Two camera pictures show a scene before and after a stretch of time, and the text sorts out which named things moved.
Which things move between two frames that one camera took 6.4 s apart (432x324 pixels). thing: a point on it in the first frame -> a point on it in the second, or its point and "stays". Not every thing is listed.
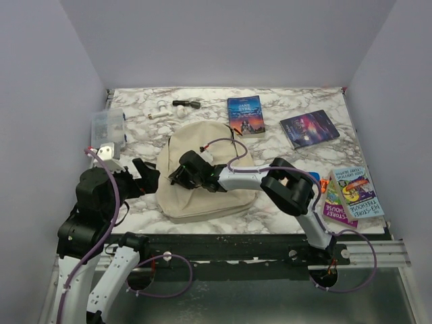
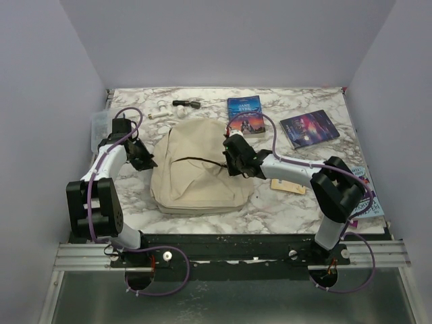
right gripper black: (180, 177) -> (232, 171)
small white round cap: (181, 111) stays
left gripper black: (148, 181) -> (146, 162)
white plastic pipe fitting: (163, 112) stays
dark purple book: (309, 129) stays
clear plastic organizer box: (107, 126) stays
